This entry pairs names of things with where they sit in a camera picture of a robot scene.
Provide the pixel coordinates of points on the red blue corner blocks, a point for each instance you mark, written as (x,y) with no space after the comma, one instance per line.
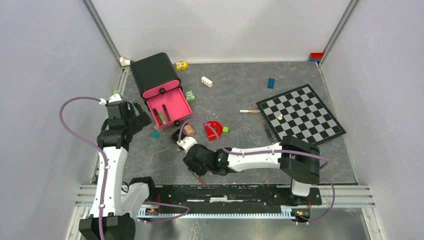
(315,57)

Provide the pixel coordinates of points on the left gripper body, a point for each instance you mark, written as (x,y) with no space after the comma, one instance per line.
(137,123)

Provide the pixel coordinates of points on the wooden cube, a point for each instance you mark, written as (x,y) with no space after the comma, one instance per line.
(156,127)

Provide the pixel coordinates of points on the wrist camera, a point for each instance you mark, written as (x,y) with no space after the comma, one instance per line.
(186,143)
(116,97)

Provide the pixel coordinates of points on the teal cube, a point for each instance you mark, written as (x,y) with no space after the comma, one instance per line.
(155,134)

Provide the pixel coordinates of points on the black compact case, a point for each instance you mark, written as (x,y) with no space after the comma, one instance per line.
(175,137)

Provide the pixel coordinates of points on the red D-shaped toy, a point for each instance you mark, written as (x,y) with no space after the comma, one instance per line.
(213,130)

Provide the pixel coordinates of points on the small red lipstick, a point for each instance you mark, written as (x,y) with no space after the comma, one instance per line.
(166,113)

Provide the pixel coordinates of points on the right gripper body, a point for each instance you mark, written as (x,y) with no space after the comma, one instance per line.
(197,170)

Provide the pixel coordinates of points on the green lip balm tube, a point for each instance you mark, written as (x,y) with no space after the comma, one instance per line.
(162,118)

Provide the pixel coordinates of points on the white lego brick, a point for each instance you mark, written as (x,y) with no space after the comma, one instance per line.
(206,81)

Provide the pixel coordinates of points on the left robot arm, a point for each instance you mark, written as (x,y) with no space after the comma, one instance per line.
(113,217)

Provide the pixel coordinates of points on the blue lego brick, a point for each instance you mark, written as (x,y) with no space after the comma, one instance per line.
(271,83)

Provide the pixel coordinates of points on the green number blocks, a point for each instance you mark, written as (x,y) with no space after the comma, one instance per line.
(190,96)

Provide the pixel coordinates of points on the brown lip gloss tube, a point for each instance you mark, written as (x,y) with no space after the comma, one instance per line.
(201,181)

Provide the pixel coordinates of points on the yellow toy block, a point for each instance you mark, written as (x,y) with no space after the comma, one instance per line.
(181,65)

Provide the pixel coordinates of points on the foundation bottle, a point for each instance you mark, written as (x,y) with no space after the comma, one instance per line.
(188,130)

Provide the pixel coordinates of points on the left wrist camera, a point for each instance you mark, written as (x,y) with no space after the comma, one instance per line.
(116,97)

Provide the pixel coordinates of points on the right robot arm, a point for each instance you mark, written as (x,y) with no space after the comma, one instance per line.
(296,158)

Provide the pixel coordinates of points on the dark eyeliner pencil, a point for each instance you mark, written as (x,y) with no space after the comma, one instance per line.
(268,133)

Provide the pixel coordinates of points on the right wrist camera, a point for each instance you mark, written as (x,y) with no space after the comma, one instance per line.
(186,143)

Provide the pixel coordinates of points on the pink white lip gloss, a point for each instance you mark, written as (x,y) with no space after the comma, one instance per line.
(250,111)

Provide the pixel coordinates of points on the black white chessboard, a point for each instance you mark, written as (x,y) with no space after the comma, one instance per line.
(305,116)

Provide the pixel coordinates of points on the white toy block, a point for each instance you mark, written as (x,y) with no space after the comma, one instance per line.
(124,62)

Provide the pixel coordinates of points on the red lipstick tube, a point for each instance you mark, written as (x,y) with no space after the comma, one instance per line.
(157,117)

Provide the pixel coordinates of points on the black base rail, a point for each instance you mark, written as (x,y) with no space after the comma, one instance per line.
(231,199)

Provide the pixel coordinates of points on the black pink drawer organizer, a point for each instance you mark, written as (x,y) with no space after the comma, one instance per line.
(158,83)

